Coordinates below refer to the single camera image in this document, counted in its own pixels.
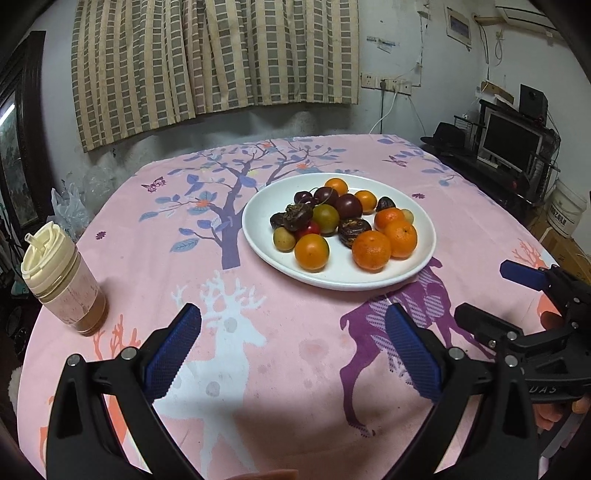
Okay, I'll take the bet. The pink floral tablecloth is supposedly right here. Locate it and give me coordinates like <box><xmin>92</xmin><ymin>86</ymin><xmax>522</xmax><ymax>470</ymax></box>
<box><xmin>17</xmin><ymin>135</ymin><xmax>553</xmax><ymax>479</ymax></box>

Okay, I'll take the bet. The yellow orange fruit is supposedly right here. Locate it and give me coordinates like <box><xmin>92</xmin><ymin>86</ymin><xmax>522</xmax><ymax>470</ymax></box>
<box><xmin>294</xmin><ymin>234</ymin><xmax>329</xmax><ymax>272</ymax></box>

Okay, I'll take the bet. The black speaker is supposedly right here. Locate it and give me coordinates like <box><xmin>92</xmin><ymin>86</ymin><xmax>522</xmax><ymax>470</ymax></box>
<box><xmin>519</xmin><ymin>84</ymin><xmax>548</xmax><ymax>118</ymax></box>

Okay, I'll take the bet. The white wall power strip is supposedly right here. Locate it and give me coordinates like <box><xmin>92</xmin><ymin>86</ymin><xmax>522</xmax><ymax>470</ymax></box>
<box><xmin>360</xmin><ymin>72</ymin><xmax>413</xmax><ymax>97</ymax></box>

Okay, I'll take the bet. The cardboard box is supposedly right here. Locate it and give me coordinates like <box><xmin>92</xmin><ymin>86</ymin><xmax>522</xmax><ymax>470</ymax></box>
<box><xmin>530</xmin><ymin>219</ymin><xmax>591</xmax><ymax>283</ymax></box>

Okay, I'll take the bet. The dark plum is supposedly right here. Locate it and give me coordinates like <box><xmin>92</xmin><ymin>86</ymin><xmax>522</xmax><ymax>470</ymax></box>
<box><xmin>335</xmin><ymin>194</ymin><xmax>363</xmax><ymax>220</ymax></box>

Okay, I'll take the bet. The large orange mandarin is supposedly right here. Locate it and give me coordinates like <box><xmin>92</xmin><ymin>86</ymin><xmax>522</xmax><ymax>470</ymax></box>
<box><xmin>352</xmin><ymin>230</ymin><xmax>392</xmax><ymax>272</ymax></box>

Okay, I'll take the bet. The small yellow green fruit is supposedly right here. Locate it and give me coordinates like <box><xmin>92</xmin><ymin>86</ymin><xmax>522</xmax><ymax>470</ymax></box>
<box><xmin>273</xmin><ymin>227</ymin><xmax>297</xmax><ymax>253</ymax></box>

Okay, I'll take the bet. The black monitor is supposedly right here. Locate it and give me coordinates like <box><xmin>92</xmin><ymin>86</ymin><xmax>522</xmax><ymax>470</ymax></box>
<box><xmin>480</xmin><ymin>111</ymin><xmax>543</xmax><ymax>174</ymax></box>

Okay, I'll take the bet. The yellow green plum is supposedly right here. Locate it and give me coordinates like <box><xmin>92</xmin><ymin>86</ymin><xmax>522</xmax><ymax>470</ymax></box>
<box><xmin>312</xmin><ymin>204</ymin><xmax>341</xmax><ymax>236</ymax></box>

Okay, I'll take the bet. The black hat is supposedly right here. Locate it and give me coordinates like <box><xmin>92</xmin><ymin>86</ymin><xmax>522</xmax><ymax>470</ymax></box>
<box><xmin>421</xmin><ymin>122</ymin><xmax>466</xmax><ymax>149</ymax></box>

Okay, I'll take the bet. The white air conditioner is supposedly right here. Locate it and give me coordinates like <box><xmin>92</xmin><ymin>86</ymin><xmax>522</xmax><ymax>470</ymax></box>
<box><xmin>494</xmin><ymin>0</ymin><xmax>554</xmax><ymax>29</ymax></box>

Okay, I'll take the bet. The small orange kumquat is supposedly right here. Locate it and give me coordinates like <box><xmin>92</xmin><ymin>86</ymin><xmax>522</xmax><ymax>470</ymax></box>
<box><xmin>325</xmin><ymin>177</ymin><xmax>349</xmax><ymax>196</ymax></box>

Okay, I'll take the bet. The dark wooden cabinet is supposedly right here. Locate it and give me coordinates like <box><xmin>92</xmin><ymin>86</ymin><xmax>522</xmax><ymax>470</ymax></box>
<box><xmin>1</xmin><ymin>31</ymin><xmax>54</xmax><ymax>238</ymax></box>

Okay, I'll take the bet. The orange mandarin on plate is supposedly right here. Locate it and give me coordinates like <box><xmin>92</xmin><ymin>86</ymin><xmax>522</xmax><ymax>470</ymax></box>
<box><xmin>383</xmin><ymin>219</ymin><xmax>418</xmax><ymax>260</ymax></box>

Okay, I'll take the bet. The small orange fruit on cloth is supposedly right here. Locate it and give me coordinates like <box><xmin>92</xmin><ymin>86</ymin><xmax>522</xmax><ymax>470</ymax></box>
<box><xmin>374</xmin><ymin>207</ymin><xmax>406</xmax><ymax>231</ymax></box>

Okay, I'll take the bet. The dark red cherry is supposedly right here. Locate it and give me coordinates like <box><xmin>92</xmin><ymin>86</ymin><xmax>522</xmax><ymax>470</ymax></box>
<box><xmin>294</xmin><ymin>191</ymin><xmax>315</xmax><ymax>206</ymax></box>

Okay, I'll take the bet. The white round plate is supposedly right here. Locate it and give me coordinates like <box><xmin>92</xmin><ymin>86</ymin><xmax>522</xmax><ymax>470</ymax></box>
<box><xmin>242</xmin><ymin>173</ymin><xmax>437</xmax><ymax>291</ymax></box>

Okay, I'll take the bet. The cream lidded drink bottle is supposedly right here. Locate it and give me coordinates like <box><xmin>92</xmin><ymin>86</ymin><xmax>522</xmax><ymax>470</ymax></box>
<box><xmin>21</xmin><ymin>221</ymin><xmax>107</xmax><ymax>336</ymax></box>

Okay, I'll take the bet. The white plastic bag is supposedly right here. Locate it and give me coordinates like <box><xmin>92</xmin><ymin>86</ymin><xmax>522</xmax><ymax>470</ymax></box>
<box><xmin>47</xmin><ymin>183</ymin><xmax>93</xmax><ymax>242</ymax></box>

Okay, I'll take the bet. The person's right hand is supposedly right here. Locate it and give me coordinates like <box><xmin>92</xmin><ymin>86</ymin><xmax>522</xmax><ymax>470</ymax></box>
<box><xmin>535</xmin><ymin>294</ymin><xmax>591</xmax><ymax>434</ymax></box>

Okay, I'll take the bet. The white plastic bucket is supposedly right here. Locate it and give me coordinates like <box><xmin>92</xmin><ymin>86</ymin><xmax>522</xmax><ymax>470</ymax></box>
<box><xmin>547</xmin><ymin>179</ymin><xmax>588</xmax><ymax>238</ymax></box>

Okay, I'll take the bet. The beige checked curtain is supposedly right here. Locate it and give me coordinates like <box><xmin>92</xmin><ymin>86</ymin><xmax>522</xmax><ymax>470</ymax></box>
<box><xmin>71</xmin><ymin>0</ymin><xmax>361</xmax><ymax>151</ymax></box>

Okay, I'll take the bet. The white power cable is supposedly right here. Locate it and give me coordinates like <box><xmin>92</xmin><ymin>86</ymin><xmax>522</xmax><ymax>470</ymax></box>
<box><xmin>368</xmin><ymin>87</ymin><xmax>400</xmax><ymax>136</ymax></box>

